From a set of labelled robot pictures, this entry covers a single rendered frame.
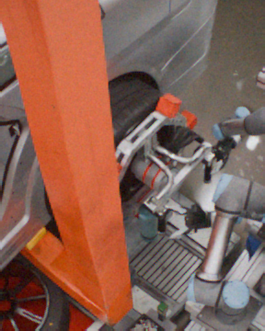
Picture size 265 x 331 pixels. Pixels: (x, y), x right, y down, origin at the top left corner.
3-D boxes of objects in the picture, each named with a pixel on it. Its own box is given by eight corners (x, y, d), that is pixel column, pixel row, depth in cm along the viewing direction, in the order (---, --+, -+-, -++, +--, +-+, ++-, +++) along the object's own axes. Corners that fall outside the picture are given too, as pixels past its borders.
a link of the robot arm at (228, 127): (263, 141, 240) (217, 144, 287) (281, 130, 243) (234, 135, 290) (251, 116, 238) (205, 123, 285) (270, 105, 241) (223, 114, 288)
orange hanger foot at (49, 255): (33, 225, 311) (20, 191, 281) (109, 288, 291) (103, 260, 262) (13, 246, 304) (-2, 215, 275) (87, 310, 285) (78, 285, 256)
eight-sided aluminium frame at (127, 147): (176, 155, 321) (176, 90, 275) (186, 162, 319) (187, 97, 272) (104, 230, 302) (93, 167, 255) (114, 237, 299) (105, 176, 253)
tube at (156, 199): (147, 153, 275) (146, 139, 266) (182, 177, 268) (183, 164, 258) (120, 180, 268) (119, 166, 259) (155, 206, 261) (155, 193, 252)
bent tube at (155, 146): (175, 125, 282) (175, 112, 273) (209, 148, 275) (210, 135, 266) (151, 150, 275) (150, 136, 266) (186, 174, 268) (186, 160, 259)
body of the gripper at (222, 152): (212, 146, 284) (225, 131, 289) (211, 156, 292) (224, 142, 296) (224, 155, 282) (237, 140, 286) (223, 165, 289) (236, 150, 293)
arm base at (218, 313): (253, 304, 251) (257, 297, 243) (235, 332, 245) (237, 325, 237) (226, 288, 256) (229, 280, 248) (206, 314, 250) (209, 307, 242)
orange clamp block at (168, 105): (162, 108, 278) (168, 93, 274) (176, 118, 275) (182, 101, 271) (154, 110, 272) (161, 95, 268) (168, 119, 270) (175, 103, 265)
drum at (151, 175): (149, 158, 297) (149, 142, 285) (185, 184, 289) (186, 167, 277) (130, 178, 292) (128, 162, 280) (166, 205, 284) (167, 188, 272)
